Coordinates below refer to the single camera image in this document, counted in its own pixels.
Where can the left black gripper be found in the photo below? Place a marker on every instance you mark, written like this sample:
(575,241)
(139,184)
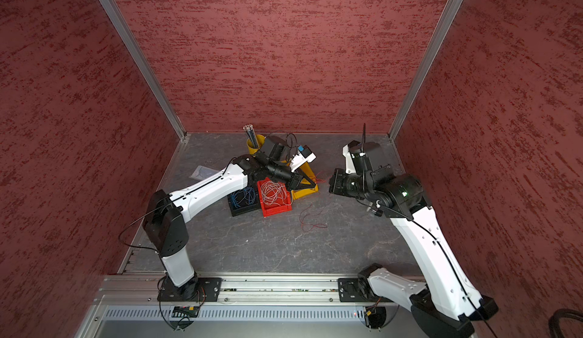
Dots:
(294,181)

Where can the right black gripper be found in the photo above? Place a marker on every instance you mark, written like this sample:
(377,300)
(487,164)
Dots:
(337,181)

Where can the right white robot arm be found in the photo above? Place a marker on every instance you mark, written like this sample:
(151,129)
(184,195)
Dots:
(447,304)

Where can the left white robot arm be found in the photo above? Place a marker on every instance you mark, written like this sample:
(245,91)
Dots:
(168,213)

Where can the red plastic bin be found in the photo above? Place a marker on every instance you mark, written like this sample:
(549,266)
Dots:
(274,197)

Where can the black plastic bin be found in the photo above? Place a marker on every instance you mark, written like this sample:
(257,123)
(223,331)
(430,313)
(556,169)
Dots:
(244,201)

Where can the yellow metal cup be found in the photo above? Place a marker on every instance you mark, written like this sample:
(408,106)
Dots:
(261,140)

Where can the bundle of metal rods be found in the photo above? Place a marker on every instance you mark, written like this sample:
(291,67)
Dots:
(252,136)

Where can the clear plastic bag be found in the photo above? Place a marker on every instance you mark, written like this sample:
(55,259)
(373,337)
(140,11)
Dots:
(202,173)

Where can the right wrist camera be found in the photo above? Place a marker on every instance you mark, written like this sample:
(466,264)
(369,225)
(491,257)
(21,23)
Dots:
(353,158)

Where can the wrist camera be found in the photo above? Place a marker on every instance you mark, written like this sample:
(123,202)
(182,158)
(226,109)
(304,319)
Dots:
(303,155)
(353,158)

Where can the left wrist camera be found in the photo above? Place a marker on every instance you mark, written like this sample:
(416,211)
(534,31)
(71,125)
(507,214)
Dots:
(303,155)

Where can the left corner aluminium post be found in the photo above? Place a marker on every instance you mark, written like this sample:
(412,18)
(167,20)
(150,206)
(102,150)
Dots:
(130,42)

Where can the corner aluminium post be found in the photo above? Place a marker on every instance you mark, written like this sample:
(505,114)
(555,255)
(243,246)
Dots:
(441,30)
(130,42)

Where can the right corner aluminium post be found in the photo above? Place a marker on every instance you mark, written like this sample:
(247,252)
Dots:
(441,30)

